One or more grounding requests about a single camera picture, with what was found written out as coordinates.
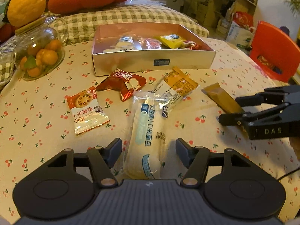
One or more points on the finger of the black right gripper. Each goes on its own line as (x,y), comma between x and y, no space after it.
(271,98)
(238,118)

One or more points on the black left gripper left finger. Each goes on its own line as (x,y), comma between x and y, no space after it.
(101,160)

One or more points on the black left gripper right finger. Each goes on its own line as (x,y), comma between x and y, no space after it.
(196,160)

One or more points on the gold brown wafer bar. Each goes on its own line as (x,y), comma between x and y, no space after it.
(223,99)

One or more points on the clear bread roll packet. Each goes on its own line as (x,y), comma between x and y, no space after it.
(144,155)

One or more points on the orange clear cracker packet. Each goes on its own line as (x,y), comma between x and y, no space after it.
(175,86)

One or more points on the dark red snack packet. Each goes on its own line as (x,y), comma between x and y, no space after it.
(124,82)

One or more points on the yellow snack bag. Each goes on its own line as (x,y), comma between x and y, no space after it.
(172,41)

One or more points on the white barcode bread packet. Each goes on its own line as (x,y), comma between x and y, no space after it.
(124,43)

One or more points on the red plastic chair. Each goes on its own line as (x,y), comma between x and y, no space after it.
(274,52)

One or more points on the red white cookie packet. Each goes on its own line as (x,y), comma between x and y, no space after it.
(86,111)

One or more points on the white shopping bag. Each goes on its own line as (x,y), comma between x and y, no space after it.
(239,36)

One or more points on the red gift bag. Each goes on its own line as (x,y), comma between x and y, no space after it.
(243,19)

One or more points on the red white candy packet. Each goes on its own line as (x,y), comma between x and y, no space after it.
(191,45)

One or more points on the wooden desk shelf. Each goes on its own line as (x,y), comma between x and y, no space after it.
(216,15)

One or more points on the pink cardboard tray box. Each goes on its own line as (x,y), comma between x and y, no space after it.
(107,35)

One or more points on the pink snack packet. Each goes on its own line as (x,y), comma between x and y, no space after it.
(149,43)

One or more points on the glass jar with tangerines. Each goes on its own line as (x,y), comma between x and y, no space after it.
(40,47)

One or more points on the clear plastic bag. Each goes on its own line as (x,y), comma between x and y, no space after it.
(144,2)

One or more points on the small red pumpkin cushion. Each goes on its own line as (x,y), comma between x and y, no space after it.
(6,32)

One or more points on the large orange citrus fruit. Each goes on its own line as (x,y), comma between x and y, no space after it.
(22,12)

